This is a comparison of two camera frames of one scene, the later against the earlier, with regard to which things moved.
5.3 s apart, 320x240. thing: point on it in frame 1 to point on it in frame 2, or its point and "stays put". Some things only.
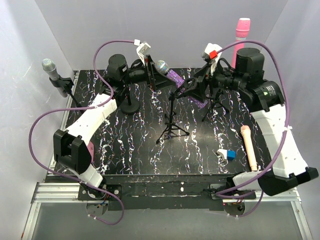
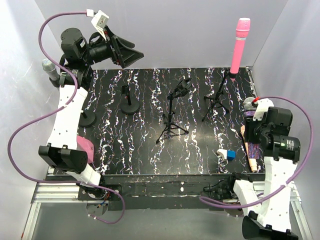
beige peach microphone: (246, 132) stays put
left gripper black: (160, 81) to (125, 57)
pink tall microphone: (242, 29) stays put
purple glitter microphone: (162, 67) to (250, 111)
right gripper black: (204, 77) to (249, 123)
